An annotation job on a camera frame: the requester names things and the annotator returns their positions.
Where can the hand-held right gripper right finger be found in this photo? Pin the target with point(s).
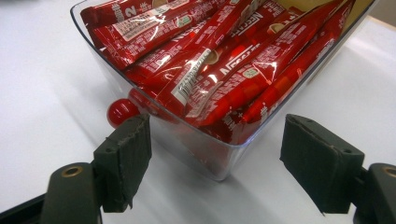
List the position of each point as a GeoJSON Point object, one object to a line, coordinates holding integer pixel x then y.
{"type": "Point", "coordinates": [320, 168]}

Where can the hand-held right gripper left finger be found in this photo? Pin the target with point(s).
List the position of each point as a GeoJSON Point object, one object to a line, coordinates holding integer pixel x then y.
{"type": "Point", "coordinates": [124, 165]}

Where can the clear plastic container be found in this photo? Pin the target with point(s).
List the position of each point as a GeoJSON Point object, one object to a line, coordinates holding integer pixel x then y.
{"type": "Point", "coordinates": [199, 155]}

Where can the pile of red stick packets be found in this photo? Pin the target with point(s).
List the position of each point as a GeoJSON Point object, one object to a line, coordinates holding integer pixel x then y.
{"type": "Point", "coordinates": [218, 68]}

